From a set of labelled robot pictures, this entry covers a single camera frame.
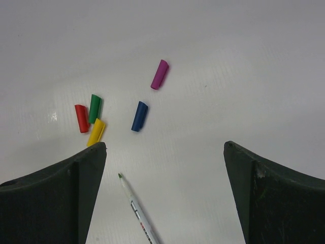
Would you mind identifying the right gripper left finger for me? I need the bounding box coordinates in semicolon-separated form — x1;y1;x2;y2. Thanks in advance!
1;142;106;243

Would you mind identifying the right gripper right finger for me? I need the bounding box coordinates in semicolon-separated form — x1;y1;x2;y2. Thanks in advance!
223;141;324;243

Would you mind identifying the yellow pen cap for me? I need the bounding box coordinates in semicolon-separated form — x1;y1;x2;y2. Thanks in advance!
87;118;106;147

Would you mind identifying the red pen cap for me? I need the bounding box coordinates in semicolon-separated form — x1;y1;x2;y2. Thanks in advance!
74;104;89;133

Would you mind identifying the green pen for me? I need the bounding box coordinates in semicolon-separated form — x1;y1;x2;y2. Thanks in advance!
118;173;160;244

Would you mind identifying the green pen cap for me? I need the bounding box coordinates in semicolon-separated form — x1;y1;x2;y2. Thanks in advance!
88;94;103;124

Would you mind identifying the blue pen cap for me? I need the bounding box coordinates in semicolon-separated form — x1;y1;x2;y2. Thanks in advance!
131;101;149;132

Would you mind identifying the purple pen cap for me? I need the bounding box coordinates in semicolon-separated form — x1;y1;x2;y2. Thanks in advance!
150;59;170;90

